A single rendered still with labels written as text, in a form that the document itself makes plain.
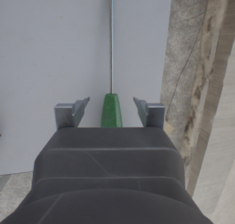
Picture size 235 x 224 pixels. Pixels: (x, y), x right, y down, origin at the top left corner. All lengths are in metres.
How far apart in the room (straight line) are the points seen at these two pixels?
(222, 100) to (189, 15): 0.81
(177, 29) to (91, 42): 1.55
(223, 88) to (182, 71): 0.40
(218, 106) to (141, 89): 1.53
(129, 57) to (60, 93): 0.08
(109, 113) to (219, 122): 1.72
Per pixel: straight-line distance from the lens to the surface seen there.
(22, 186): 2.07
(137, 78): 0.18
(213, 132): 1.81
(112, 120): 0.16
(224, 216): 3.13
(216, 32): 1.72
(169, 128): 1.74
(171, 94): 1.77
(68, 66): 0.16
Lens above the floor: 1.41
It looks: 64 degrees down
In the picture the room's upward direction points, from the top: 146 degrees clockwise
